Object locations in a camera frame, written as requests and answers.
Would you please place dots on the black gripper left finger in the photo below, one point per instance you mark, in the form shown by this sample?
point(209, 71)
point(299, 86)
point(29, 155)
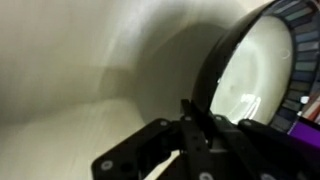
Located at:
point(136, 156)

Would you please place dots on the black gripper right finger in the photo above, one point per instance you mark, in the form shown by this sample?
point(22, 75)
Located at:
point(216, 149)

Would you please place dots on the black bowl with cream interior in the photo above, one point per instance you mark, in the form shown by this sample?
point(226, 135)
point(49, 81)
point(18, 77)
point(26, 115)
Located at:
point(266, 67)

